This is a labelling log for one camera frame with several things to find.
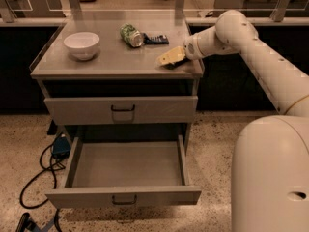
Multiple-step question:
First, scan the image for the blue power box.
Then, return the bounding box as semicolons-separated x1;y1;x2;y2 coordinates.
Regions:
52;136;70;159

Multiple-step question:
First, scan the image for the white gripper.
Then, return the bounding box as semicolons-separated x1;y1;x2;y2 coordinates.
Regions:
156;34;203;66

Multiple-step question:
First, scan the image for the closed upper grey drawer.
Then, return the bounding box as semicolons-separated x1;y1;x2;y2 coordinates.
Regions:
44;96;198;125

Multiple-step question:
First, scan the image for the open middle grey drawer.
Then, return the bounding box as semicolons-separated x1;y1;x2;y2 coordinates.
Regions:
46;136;202;208

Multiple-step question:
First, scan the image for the black tool on floor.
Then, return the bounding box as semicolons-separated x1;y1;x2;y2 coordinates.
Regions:
15;213;36;232

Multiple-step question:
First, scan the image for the blue snack bar wrapper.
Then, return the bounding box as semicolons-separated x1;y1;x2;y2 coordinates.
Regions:
144;34;169;44

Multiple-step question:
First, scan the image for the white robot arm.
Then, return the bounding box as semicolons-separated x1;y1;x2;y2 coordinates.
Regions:
156;10;309;232

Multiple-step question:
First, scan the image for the green soda can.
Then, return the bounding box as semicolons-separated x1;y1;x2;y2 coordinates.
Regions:
120;23;144;47

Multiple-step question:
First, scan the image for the clear acrylic barrier panel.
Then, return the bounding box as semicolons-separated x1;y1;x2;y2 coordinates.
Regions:
0;0;309;23

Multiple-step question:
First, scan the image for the grey drawer cabinet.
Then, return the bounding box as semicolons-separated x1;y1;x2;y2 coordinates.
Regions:
31;10;204;141

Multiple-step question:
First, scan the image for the black floor cable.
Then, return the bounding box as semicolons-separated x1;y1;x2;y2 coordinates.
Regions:
19;143;67;210

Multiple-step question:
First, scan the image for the white ceramic bowl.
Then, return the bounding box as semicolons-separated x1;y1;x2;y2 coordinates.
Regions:
64;32;100;61

